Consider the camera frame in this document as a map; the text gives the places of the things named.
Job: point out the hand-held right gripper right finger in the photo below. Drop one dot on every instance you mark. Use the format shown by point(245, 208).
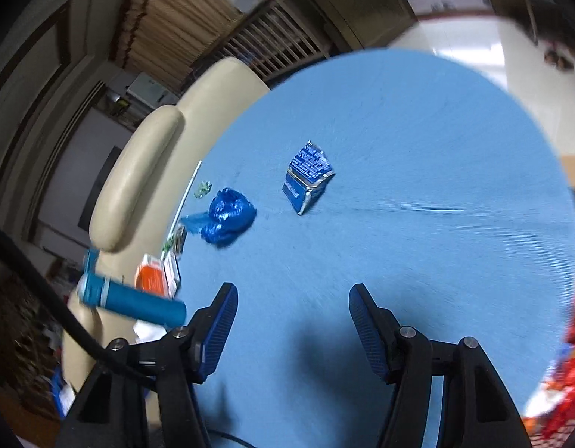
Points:
point(369, 336)

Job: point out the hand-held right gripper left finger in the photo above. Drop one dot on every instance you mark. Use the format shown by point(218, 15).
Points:
point(217, 331)

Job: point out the blue cigarette pack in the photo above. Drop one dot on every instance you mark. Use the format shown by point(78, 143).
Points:
point(306, 172)

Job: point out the red plastic mesh basket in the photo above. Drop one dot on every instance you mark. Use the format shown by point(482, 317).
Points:
point(567, 382)

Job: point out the white paper scrap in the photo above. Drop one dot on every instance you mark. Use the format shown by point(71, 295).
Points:
point(147, 331)

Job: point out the blue cylindrical tube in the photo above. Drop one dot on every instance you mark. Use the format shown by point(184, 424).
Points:
point(138, 303)

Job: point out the small orange white box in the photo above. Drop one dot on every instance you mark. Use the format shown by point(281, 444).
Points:
point(150, 280)

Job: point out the small green wrapper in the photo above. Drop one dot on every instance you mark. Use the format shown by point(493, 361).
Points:
point(178, 242)
point(203, 190)

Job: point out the crumpled blue plastic bag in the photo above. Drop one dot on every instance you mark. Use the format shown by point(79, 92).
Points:
point(229, 214)

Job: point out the white straw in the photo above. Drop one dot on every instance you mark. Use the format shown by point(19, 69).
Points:
point(190, 191)

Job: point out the blue tablecloth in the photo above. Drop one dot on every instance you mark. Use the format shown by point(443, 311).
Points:
point(409, 196)

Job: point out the cream leather sofa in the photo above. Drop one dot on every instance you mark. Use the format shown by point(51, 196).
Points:
point(143, 163)

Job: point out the wooden slatted rack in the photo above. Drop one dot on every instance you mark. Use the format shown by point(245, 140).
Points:
point(273, 42)

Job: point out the tan pleated curtain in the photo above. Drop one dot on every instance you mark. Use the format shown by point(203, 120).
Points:
point(175, 14)

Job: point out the dark slipper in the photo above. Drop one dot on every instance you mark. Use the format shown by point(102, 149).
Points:
point(567, 61)
point(551, 58)

